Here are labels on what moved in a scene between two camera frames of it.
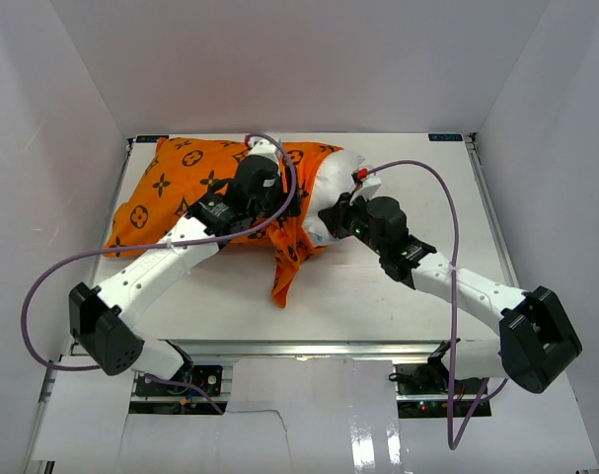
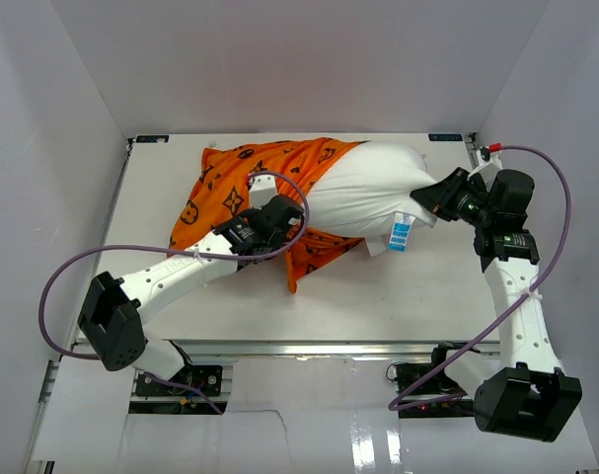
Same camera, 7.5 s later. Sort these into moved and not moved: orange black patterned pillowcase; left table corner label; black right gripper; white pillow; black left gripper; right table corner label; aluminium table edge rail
Moved: white pillow; black left gripper; orange black patterned pillowcase; black right gripper
Not moved: left table corner label; aluminium table edge rail; right table corner label
